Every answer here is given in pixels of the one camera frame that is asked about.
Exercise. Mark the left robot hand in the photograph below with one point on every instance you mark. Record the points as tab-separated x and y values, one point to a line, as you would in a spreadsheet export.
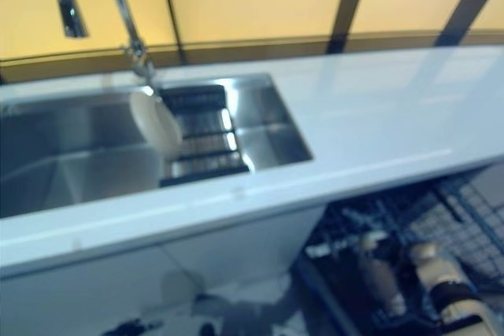
130	328

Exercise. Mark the white round plate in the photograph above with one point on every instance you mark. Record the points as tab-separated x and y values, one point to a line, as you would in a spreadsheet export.
380	277
157	127

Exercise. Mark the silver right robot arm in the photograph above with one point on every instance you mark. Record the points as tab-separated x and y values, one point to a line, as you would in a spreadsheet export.
464	312

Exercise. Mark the white glossy cabinet door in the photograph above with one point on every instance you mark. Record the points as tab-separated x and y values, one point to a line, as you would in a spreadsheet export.
244	245
78	296

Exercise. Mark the stainless steel sink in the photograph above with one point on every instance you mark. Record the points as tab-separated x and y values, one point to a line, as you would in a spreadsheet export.
78	135

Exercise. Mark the black dish drying rack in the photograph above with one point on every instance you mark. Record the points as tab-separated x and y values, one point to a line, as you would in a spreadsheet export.
197	96

